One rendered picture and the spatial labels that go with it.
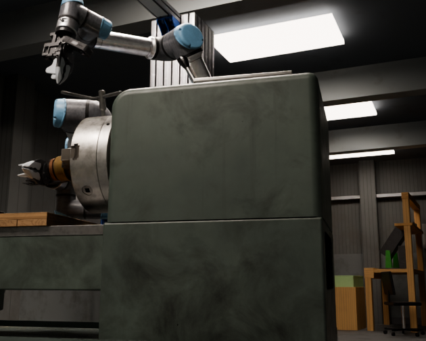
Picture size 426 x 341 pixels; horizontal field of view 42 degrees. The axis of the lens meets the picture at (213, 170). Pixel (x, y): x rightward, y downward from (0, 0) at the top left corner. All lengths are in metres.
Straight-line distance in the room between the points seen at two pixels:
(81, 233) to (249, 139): 0.56
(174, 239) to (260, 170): 0.29
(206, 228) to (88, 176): 0.43
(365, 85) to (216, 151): 5.03
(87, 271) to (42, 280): 0.15
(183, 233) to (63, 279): 0.40
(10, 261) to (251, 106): 0.85
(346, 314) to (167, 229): 8.02
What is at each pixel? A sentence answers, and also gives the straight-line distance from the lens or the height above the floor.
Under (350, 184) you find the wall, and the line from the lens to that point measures 11.45.
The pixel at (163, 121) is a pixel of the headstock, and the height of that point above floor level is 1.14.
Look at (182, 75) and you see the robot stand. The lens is 2.77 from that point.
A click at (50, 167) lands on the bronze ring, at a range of 1.90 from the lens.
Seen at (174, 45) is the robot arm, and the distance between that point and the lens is 2.31.
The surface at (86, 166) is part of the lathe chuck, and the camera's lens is 1.70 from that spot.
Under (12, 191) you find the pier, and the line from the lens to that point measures 6.63.
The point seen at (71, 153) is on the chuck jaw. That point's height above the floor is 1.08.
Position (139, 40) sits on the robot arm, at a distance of 2.35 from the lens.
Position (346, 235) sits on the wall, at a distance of 11.34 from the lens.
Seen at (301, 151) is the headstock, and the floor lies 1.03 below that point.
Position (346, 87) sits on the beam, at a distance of 6.47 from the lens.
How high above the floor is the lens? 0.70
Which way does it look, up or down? 12 degrees up
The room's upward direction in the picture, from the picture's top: straight up
